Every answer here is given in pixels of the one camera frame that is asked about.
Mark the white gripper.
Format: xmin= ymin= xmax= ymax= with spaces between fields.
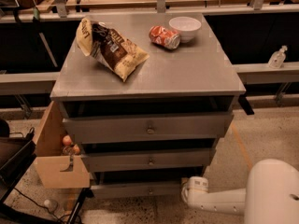
xmin=181 ymin=176 xmax=208 ymax=207

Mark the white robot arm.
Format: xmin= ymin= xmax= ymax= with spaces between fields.
xmin=181 ymin=159 xmax=299 ymax=224

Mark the red apple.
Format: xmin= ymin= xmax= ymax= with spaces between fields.
xmin=63 ymin=135 xmax=72 ymax=147
xmin=72 ymin=144 xmax=80 ymax=155

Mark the white bowl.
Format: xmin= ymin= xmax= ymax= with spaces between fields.
xmin=169 ymin=17 xmax=202 ymax=43

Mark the orange soda can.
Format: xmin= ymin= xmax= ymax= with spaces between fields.
xmin=149 ymin=26 xmax=180 ymax=49

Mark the grey drawer cabinet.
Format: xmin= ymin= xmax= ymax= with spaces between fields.
xmin=50 ymin=12 xmax=247 ymax=185

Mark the wooden side box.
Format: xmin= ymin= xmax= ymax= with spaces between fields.
xmin=33 ymin=102 xmax=90 ymax=189

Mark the grey top drawer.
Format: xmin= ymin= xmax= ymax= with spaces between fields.
xmin=63 ymin=112 xmax=233 ymax=144

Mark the grey middle drawer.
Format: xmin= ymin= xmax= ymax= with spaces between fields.
xmin=81 ymin=148 xmax=215 ymax=173

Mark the grey bottom drawer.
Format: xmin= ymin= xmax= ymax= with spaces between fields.
xmin=91 ymin=166 xmax=203 ymax=199

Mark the clear sanitizer bottle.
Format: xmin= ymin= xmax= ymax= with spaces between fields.
xmin=268 ymin=45 xmax=288 ymax=69

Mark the grey drawer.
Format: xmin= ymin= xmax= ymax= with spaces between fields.
xmin=63 ymin=112 xmax=233 ymax=144
xmin=91 ymin=166 xmax=203 ymax=199
xmin=81 ymin=148 xmax=215 ymax=173

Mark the yellow brown chip bag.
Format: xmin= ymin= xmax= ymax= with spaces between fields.
xmin=76 ymin=18 xmax=149 ymax=82

